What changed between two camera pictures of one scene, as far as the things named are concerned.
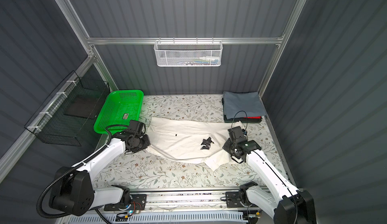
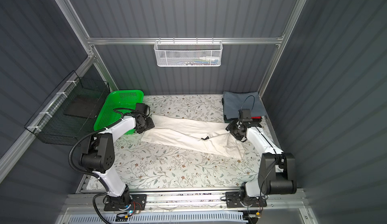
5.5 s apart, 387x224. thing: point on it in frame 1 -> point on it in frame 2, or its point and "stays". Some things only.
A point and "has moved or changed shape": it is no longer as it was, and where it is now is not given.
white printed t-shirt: (189, 141) has moved or changed shape
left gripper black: (147, 143) -> (150, 124)
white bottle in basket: (209, 58) stays
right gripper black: (226, 145) -> (231, 127)
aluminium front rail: (180, 201) stays
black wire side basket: (69, 115) stays
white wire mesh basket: (188, 53) stays
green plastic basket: (119, 108) stays
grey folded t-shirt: (241, 104) stays
